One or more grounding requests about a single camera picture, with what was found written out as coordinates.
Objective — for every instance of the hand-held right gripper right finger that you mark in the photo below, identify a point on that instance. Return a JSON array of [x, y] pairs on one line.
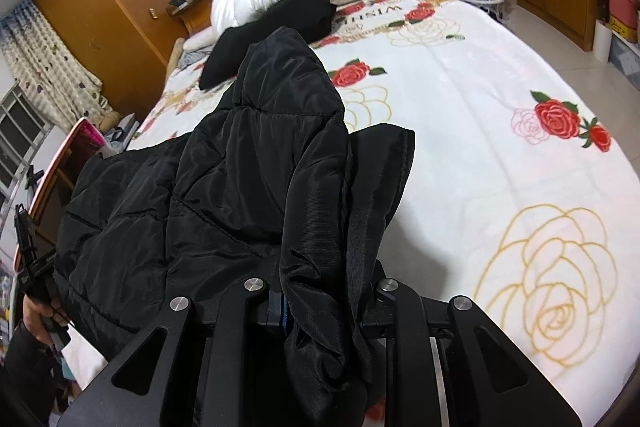
[[390, 302]]

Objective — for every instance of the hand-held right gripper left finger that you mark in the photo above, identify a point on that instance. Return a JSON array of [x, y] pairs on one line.
[[282, 312]]

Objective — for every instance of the black hooded puffer jacket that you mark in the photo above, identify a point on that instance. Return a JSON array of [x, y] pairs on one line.
[[225, 182]]

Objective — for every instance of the person's left forearm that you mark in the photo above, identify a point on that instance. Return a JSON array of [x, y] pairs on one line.
[[30, 372]]

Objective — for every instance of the person's left hand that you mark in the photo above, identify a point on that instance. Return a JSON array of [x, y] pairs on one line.
[[37, 322]]

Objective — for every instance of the window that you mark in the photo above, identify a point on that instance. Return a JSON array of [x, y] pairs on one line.
[[20, 142]]

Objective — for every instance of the white bags on chair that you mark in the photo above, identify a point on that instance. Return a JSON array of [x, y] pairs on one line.
[[117, 134]]

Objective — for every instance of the dotted beige curtain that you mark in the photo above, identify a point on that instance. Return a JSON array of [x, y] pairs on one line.
[[45, 67]]

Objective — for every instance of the rose printed blanket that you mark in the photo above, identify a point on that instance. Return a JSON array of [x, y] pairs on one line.
[[475, 82]]

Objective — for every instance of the beige bolster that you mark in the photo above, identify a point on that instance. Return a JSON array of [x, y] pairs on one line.
[[175, 54]]

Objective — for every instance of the grey cloth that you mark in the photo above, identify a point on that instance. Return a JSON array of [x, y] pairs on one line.
[[192, 59]]

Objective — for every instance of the tall wooden wardrobe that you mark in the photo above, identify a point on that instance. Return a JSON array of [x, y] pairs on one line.
[[100, 7]]

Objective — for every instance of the white pillow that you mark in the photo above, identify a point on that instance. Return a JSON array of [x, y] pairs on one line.
[[200, 39]]

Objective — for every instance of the folded black cloth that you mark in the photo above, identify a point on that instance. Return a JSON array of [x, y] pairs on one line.
[[300, 12]]

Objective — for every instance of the white waste basket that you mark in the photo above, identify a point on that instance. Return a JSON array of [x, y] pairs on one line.
[[482, 4]]

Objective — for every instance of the white paper roll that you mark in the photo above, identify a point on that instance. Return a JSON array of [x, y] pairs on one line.
[[602, 39]]

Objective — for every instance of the red box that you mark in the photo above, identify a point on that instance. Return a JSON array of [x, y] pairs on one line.
[[624, 14]]

